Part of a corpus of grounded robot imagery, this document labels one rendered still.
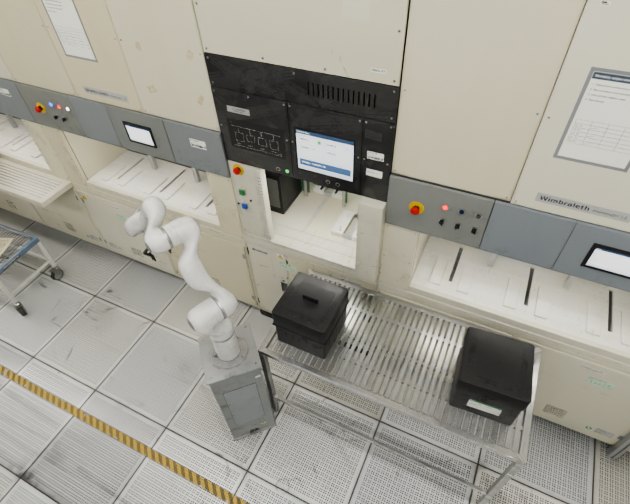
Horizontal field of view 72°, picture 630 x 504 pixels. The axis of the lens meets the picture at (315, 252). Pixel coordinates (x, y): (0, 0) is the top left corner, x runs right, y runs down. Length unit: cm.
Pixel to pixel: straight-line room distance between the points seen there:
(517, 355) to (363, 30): 145
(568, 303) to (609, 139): 108
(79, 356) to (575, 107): 328
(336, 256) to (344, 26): 127
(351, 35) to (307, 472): 228
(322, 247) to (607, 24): 166
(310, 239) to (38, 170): 226
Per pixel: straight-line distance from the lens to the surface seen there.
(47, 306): 404
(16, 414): 359
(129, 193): 328
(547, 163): 178
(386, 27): 167
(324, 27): 176
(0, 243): 403
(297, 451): 287
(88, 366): 353
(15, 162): 417
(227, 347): 218
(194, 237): 189
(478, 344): 209
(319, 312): 208
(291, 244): 258
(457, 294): 241
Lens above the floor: 272
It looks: 47 degrees down
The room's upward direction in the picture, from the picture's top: 3 degrees counter-clockwise
